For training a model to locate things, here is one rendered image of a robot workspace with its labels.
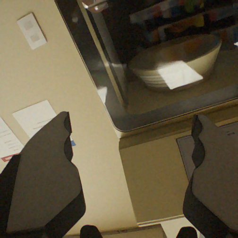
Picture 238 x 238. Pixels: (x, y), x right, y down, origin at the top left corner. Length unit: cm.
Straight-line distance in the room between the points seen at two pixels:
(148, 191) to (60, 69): 59
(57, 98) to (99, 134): 26
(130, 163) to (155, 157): 4
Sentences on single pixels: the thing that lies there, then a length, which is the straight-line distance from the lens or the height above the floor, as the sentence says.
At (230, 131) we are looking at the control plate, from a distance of 31.
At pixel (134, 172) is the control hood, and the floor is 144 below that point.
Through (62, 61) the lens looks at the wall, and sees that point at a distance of 75.
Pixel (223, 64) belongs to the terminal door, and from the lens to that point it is 28.
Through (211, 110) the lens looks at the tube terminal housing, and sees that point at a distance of 33.
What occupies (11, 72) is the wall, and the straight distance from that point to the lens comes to 86.
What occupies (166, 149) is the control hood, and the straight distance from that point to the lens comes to 30.
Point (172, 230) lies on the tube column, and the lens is 64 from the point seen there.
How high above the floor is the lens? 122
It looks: 30 degrees up
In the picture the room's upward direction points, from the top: 156 degrees clockwise
